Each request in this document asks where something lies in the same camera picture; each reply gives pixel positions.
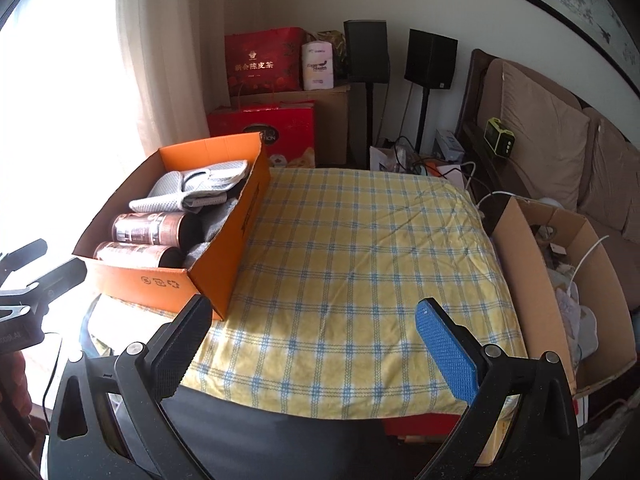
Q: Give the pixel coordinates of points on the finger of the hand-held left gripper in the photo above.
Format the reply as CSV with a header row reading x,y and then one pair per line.
x,y
60,275
27,252

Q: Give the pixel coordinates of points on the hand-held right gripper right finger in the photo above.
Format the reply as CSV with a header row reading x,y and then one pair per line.
x,y
445,350

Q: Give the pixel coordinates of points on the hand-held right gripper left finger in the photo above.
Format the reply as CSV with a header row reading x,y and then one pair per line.
x,y
180,350

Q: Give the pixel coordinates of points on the brown labelled canister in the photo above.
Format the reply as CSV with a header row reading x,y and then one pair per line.
x,y
145,230
130,254

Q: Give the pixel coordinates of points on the orange cardboard box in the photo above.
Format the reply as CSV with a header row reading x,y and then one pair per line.
x,y
150,280

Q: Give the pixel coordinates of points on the grey mesh cloth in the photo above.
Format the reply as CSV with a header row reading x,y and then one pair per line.
x,y
165,192

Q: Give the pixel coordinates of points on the person's left forearm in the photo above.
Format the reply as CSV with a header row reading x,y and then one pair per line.
x,y
20,380

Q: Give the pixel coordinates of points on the flat red box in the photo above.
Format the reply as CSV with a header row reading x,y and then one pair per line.
x,y
420,425

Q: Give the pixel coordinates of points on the open brown cardboard box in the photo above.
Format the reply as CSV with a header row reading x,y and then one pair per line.
x,y
530,270

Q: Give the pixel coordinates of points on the yellow plaid cloth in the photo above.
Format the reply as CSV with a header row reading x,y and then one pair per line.
x,y
350,260

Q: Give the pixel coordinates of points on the white plastic bag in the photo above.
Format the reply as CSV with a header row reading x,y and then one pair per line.
x,y
575,320

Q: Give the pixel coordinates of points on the small white box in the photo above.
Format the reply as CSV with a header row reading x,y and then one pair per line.
x,y
450,177

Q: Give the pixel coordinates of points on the blue and white box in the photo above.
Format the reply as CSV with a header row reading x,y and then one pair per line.
x,y
447,142

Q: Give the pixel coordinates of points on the green box-shaped device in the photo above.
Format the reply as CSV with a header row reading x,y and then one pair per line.
x,y
500,137

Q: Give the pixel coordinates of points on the white sheer curtain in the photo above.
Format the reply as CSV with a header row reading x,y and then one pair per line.
x,y
150,60

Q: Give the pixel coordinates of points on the black speaker stand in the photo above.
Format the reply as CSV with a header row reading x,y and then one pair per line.
x,y
424,120

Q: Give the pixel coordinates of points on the red gift bag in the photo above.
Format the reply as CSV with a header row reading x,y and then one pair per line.
x,y
235,122

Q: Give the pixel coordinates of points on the brown sofa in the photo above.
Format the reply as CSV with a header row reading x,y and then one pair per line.
x,y
545,135

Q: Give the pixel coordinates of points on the black speaker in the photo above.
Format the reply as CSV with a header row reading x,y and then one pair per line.
x,y
430,57
366,50

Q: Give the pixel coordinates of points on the red gift box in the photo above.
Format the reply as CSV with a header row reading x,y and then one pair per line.
x,y
265,55

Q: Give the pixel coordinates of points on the white tissue pack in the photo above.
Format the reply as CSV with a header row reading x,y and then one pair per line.
x,y
317,65

